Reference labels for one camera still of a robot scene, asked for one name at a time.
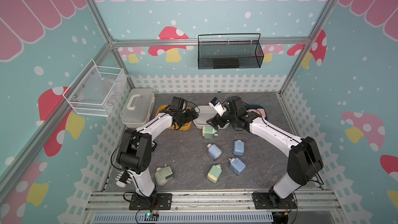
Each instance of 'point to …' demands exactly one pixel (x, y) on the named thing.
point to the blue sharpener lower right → (237, 166)
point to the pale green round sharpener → (163, 174)
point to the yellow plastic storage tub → (184, 127)
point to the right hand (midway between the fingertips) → (213, 115)
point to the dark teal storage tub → (250, 107)
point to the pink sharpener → (259, 111)
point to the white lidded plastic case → (137, 107)
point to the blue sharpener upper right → (239, 148)
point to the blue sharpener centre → (214, 151)
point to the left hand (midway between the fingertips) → (193, 119)
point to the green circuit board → (151, 216)
